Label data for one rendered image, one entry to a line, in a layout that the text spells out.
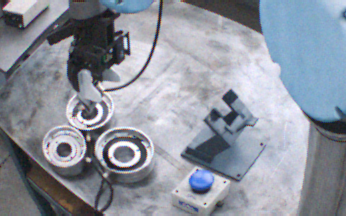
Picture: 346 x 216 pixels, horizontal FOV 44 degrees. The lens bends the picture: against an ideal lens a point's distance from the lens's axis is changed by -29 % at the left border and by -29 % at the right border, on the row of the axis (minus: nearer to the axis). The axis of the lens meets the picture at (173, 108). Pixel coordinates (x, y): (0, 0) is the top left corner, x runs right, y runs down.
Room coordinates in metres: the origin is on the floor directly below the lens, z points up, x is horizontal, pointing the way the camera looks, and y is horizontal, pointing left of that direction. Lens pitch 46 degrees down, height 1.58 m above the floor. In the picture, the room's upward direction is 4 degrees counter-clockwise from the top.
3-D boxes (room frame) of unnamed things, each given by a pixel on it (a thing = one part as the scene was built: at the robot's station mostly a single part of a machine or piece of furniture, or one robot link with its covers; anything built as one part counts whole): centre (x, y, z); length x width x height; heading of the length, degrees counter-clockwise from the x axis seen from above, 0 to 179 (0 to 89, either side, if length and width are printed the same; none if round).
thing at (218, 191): (0.52, -0.04, 0.82); 0.08 x 0.07 x 0.05; 52
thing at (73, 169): (0.63, 0.21, 0.82); 0.10 x 0.10 x 0.04
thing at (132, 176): (0.62, 0.09, 0.82); 0.10 x 0.10 x 0.04
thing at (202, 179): (0.52, -0.04, 0.85); 0.04 x 0.04 x 0.05
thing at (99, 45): (0.65, 0.11, 1.07); 0.09 x 0.08 x 0.12; 53
